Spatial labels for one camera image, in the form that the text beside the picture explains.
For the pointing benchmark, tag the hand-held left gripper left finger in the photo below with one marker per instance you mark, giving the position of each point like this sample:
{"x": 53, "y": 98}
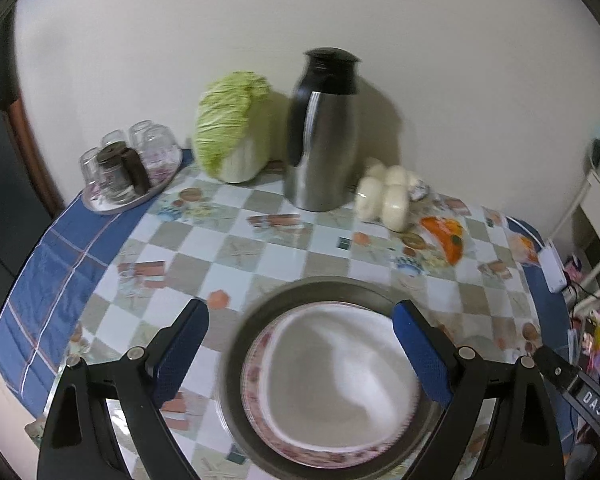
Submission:
{"x": 180, "y": 355}

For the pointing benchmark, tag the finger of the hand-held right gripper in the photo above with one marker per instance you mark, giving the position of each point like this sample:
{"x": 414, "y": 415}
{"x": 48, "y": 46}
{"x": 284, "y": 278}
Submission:
{"x": 567, "y": 380}

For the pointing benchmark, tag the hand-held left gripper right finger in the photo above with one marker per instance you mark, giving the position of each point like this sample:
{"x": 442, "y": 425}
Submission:
{"x": 422, "y": 355}

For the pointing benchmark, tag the floral rimmed white plate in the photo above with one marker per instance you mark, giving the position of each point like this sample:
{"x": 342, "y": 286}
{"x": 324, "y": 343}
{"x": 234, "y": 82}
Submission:
{"x": 252, "y": 385}

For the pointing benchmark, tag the large pale white bowl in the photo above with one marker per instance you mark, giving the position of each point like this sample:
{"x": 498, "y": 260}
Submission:
{"x": 330, "y": 385}

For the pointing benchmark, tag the round metal basin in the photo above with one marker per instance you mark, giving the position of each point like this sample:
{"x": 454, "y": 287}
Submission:
{"x": 330, "y": 290}

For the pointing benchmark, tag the white power adapter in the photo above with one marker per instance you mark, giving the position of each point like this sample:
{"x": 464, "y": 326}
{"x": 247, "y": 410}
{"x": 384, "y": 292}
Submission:
{"x": 552, "y": 270}

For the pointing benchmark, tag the small pink toy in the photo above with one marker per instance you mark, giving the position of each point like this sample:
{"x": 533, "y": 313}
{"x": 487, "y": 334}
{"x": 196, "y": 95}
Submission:
{"x": 575, "y": 266}

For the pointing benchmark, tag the orange snack packet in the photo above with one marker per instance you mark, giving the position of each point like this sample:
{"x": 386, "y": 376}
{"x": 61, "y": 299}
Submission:
{"x": 447, "y": 237}

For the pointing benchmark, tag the orange translucent plastic bag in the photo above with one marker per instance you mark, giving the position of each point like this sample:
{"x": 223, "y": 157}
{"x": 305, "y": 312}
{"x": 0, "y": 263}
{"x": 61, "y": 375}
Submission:
{"x": 525, "y": 249}

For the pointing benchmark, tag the checkered printed tablecloth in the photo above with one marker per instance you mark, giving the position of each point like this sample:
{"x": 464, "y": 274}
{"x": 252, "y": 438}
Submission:
{"x": 260, "y": 240}

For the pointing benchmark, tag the plastic bag of steamed buns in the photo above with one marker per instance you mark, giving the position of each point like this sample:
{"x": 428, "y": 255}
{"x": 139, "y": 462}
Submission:
{"x": 395, "y": 205}

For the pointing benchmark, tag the round metal tray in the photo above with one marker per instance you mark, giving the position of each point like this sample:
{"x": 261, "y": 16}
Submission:
{"x": 105, "y": 206}

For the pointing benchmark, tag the dark brown cup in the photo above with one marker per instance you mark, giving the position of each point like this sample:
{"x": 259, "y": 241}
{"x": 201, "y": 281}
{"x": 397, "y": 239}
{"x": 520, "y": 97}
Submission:
{"x": 136, "y": 172}

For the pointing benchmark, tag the dark-lidded glass jar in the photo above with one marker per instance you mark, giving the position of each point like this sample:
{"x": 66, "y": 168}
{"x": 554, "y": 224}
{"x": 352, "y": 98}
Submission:
{"x": 112, "y": 172}

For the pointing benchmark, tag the clear drinking glass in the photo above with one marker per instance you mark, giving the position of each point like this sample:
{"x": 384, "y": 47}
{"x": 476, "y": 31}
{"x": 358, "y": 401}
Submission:
{"x": 140, "y": 131}
{"x": 89, "y": 170}
{"x": 112, "y": 139}
{"x": 160, "y": 152}

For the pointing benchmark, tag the stainless steel thermos jug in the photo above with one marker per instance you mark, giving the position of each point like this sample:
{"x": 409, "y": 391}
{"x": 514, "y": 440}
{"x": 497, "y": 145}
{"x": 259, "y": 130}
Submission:
{"x": 320, "y": 150}

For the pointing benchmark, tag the napa cabbage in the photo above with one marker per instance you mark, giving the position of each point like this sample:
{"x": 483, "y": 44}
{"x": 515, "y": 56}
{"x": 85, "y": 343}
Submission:
{"x": 230, "y": 130}

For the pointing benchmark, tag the brown wooden door frame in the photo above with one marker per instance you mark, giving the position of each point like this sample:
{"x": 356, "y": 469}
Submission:
{"x": 32, "y": 155}

